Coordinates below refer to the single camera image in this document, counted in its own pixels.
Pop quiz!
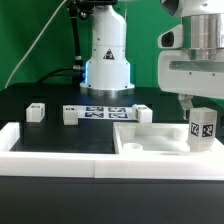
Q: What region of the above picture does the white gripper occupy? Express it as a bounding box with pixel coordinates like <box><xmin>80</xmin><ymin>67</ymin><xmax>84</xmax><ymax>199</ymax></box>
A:
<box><xmin>158</xmin><ymin>50</ymin><xmax>224</xmax><ymax>120</ymax></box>

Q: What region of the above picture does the white square tabletop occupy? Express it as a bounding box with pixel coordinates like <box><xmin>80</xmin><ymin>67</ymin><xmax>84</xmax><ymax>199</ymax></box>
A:
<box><xmin>113</xmin><ymin>122</ymin><xmax>224</xmax><ymax>156</ymax></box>

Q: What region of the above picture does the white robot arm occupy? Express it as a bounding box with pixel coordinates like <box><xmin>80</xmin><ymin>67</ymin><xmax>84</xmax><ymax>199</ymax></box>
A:
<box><xmin>65</xmin><ymin>0</ymin><xmax>224</xmax><ymax>111</ymax></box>

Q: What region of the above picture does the fiducial tag sheet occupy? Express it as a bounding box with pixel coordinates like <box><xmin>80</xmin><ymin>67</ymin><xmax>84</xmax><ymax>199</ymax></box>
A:
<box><xmin>77</xmin><ymin>106</ymin><xmax>135</xmax><ymax>120</ymax></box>

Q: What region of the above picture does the white U-shaped fence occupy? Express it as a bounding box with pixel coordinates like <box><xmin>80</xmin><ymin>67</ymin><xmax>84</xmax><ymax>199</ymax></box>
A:
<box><xmin>0</xmin><ymin>122</ymin><xmax>224</xmax><ymax>180</ymax></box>

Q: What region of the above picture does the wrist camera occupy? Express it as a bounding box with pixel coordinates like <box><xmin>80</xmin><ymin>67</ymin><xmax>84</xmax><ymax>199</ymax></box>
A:
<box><xmin>158</xmin><ymin>24</ymin><xmax>183</xmax><ymax>49</ymax></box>

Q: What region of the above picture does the black cable with connector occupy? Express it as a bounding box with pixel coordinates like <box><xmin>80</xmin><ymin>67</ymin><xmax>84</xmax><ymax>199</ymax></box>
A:
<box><xmin>39</xmin><ymin>0</ymin><xmax>88</xmax><ymax>85</ymax></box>

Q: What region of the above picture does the white cable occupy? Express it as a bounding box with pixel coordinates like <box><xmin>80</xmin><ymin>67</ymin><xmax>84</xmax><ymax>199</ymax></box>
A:
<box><xmin>3</xmin><ymin>0</ymin><xmax>68</xmax><ymax>90</ymax></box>

